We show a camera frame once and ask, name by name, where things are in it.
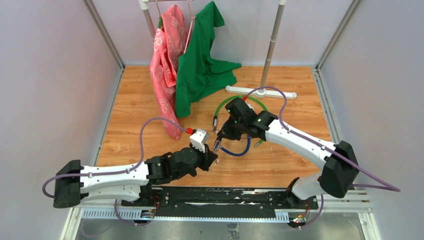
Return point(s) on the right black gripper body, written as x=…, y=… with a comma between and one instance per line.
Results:
x=233, y=130

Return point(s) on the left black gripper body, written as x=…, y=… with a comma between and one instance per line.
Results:
x=202, y=161

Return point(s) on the blue cable lock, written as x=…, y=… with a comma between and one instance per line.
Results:
x=230, y=149

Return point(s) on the green cable lock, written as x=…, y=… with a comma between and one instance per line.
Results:
x=248, y=121

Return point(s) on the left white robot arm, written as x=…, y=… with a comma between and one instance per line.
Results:
x=75, y=183

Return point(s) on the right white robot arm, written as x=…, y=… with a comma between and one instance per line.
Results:
x=334, y=160

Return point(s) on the white clothes rack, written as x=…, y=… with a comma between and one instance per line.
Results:
x=259, y=92

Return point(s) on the green t-shirt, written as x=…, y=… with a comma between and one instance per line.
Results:
x=199, y=75

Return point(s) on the left circuit board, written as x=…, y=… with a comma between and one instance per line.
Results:
x=149, y=212

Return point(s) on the circuit board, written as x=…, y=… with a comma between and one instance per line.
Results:
x=149, y=212
x=301, y=219

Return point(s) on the pink patterned garment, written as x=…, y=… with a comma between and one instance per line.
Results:
x=168, y=45

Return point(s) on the right circuit board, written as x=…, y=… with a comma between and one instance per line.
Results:
x=301, y=219

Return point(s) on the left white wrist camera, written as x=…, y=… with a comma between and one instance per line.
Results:
x=198, y=140

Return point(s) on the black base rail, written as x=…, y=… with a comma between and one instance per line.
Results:
x=217, y=202

